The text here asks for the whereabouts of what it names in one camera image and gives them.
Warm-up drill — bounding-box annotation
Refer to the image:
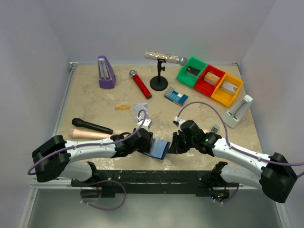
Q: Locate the dark card in green bin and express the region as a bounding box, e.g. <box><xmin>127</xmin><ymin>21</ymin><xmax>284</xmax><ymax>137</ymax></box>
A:
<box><xmin>185</xmin><ymin>66</ymin><xmax>200</xmax><ymax>77</ymax></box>

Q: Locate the purple metronome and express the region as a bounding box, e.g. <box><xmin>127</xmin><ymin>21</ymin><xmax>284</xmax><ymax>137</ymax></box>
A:
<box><xmin>98</xmin><ymin>56</ymin><xmax>116</xmax><ymax>89</ymax></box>

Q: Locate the gold card in red bin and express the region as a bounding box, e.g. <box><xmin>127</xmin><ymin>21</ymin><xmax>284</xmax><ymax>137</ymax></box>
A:
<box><xmin>204</xmin><ymin>72</ymin><xmax>220</xmax><ymax>86</ymax></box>

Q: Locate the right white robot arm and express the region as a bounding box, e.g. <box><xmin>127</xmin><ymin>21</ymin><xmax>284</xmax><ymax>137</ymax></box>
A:
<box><xmin>169</xmin><ymin>117</ymin><xmax>298</xmax><ymax>203</ymax></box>

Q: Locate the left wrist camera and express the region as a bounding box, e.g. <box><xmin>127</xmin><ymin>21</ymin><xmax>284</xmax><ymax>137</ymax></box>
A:
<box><xmin>136</xmin><ymin>119</ymin><xmax>152</xmax><ymax>131</ymax></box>

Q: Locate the green plastic bin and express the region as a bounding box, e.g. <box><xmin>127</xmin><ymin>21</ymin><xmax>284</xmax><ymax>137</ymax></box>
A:
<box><xmin>177</xmin><ymin>57</ymin><xmax>208</xmax><ymax>87</ymax></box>

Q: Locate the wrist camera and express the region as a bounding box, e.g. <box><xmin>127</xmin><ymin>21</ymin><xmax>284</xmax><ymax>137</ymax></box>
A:
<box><xmin>136</xmin><ymin>119</ymin><xmax>152</xmax><ymax>131</ymax></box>
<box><xmin>173</xmin><ymin>116</ymin><xmax>185</xmax><ymax>126</ymax></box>

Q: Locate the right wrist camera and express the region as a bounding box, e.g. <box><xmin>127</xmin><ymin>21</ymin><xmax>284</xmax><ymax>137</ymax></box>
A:
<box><xmin>173</xmin><ymin>116</ymin><xmax>185</xmax><ymax>126</ymax></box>

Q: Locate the red glitter microphone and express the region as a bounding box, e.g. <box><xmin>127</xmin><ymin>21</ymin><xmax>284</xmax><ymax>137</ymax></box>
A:
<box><xmin>129</xmin><ymin>70</ymin><xmax>152</xmax><ymax>99</ymax></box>

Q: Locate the black microphone stand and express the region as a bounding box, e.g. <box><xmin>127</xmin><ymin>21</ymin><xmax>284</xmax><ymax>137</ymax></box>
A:
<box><xmin>150</xmin><ymin>58</ymin><xmax>168</xmax><ymax>91</ymax></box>

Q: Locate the black microphone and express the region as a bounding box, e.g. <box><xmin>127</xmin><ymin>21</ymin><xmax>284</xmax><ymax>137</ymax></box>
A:
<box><xmin>72</xmin><ymin>118</ymin><xmax>114</xmax><ymax>134</ymax></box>

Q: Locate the navy blue card holder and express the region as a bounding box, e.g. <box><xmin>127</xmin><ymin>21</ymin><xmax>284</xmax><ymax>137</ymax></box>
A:
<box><xmin>149</xmin><ymin>138</ymin><xmax>170</xmax><ymax>160</ymax></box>

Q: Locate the yellow plastic bin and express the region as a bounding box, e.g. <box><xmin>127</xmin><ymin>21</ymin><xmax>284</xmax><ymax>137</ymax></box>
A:
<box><xmin>211</xmin><ymin>73</ymin><xmax>244</xmax><ymax>107</ymax></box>

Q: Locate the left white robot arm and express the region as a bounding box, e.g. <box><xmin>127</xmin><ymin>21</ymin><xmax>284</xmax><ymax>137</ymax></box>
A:
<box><xmin>28</xmin><ymin>128</ymin><xmax>155</xmax><ymax>182</ymax></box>

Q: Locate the pink microphone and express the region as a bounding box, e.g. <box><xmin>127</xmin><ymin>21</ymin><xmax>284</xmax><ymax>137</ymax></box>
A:
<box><xmin>69</xmin><ymin>129</ymin><xmax>112</xmax><ymax>140</ymax></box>

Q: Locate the red plastic bin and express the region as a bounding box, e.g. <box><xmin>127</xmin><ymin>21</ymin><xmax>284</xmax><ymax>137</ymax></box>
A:
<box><xmin>194</xmin><ymin>65</ymin><xmax>225</xmax><ymax>97</ymax></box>

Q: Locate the aluminium frame rail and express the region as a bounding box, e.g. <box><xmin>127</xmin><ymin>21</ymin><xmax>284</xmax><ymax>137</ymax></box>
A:
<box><xmin>18</xmin><ymin>61</ymin><xmax>78</xmax><ymax>228</ymax></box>

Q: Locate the silver glitter microphone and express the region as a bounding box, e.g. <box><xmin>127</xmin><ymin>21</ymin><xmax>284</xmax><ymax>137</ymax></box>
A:
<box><xmin>144</xmin><ymin>51</ymin><xmax>188</xmax><ymax>66</ymax></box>

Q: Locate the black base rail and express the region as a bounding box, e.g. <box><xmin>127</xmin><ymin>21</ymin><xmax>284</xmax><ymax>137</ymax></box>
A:
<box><xmin>81</xmin><ymin>170</ymin><xmax>237</xmax><ymax>198</ymax></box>

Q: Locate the white metronome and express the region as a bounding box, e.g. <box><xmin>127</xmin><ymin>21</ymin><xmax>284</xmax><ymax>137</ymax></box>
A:
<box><xmin>222</xmin><ymin>95</ymin><xmax>253</xmax><ymax>128</ymax></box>

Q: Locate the white card in yellow bin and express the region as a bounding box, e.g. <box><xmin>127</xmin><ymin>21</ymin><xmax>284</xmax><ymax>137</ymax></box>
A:
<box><xmin>221</xmin><ymin>81</ymin><xmax>238</xmax><ymax>94</ymax></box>

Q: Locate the gold VIP card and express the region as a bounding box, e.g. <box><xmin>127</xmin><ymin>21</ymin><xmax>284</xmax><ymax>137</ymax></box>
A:
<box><xmin>115</xmin><ymin>102</ymin><xmax>130</xmax><ymax>110</ymax></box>

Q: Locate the blue toy brick block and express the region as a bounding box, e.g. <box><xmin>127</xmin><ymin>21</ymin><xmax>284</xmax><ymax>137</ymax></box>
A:
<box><xmin>164</xmin><ymin>87</ymin><xmax>188</xmax><ymax>107</ymax></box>

